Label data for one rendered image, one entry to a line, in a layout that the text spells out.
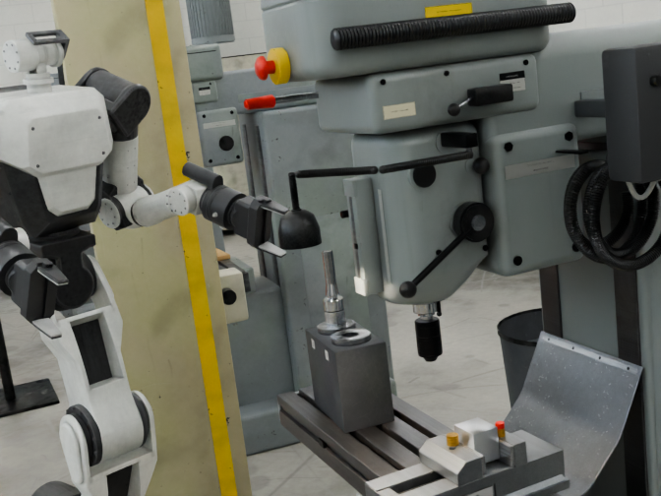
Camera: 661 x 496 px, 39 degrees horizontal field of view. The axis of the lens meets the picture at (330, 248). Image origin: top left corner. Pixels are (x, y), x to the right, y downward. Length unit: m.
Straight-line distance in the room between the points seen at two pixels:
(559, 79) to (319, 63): 0.47
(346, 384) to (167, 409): 1.52
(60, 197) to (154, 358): 1.44
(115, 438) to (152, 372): 1.29
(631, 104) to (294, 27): 0.54
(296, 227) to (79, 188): 0.68
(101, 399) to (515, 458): 0.93
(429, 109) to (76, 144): 0.83
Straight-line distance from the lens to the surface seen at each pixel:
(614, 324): 1.92
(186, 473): 3.57
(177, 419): 3.49
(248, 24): 11.12
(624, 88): 1.52
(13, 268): 1.76
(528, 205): 1.70
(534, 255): 1.72
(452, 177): 1.63
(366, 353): 2.03
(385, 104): 1.54
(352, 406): 2.05
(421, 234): 1.61
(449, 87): 1.59
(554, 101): 1.73
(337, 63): 1.49
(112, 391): 2.14
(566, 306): 2.03
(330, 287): 2.13
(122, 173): 2.29
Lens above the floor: 1.76
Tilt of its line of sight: 11 degrees down
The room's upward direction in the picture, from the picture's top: 7 degrees counter-clockwise
